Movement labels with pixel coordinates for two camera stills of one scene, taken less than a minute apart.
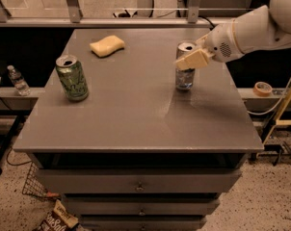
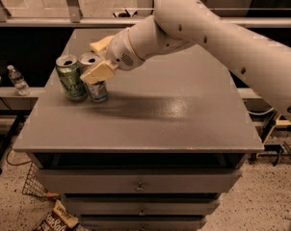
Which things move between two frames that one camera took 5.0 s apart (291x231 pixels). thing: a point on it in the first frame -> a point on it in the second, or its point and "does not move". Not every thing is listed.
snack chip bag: [61, 218] does not move
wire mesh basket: [35, 184] does not move
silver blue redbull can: [185, 77] -> [96, 91]
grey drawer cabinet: [125, 147] does not move
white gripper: [220, 43] -> [121, 51]
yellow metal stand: [278, 120] does not move
